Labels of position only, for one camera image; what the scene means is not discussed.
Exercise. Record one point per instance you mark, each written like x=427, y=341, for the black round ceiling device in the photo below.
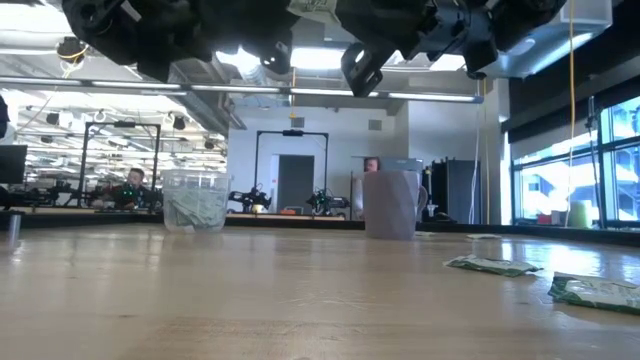
x=72, y=50

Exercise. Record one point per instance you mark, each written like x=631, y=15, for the clear plastic cup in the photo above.
x=195, y=180

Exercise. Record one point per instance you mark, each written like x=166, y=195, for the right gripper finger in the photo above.
x=372, y=32
x=380, y=10

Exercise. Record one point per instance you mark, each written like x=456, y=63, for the purple mug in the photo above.
x=390, y=210

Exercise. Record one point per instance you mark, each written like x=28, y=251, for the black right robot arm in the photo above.
x=525, y=20

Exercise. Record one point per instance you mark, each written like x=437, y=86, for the small red box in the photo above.
x=545, y=218

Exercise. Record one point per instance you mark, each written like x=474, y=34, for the window with black frame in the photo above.
x=560, y=185

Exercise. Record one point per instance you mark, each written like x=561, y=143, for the grey wall vent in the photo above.
x=297, y=122
x=374, y=124

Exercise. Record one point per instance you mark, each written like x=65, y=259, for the long ceiling light bar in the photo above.
x=332, y=92

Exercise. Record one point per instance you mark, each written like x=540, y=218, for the person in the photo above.
x=371, y=164
x=135, y=177

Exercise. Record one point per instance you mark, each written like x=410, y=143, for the black gantry frame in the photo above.
x=292, y=132
x=120, y=124

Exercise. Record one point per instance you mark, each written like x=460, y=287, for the grey metal post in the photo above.
x=14, y=230

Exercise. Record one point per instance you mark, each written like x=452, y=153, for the small orange object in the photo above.
x=286, y=211

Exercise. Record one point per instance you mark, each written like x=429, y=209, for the black ceiling spotlight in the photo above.
x=209, y=144
x=179, y=122
x=52, y=118

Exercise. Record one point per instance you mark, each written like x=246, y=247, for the grey metal box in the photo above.
x=402, y=164

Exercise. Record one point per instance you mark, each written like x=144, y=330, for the large rectangular silver duct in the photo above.
x=545, y=50

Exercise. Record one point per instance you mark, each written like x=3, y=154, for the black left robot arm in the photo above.
x=100, y=25

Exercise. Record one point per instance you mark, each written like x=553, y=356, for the white green Truvia packet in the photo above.
x=595, y=295
x=492, y=265
x=483, y=236

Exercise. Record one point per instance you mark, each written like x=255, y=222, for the black distant robot arm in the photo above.
x=250, y=199
x=327, y=201
x=50, y=195

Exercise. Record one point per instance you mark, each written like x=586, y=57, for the black tall cabinet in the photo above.
x=457, y=192

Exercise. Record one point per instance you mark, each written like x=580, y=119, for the black computer monitor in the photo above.
x=12, y=165

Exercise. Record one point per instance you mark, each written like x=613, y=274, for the yellow green cylinder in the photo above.
x=581, y=215

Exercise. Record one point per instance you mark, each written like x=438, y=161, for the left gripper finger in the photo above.
x=275, y=23
x=272, y=7

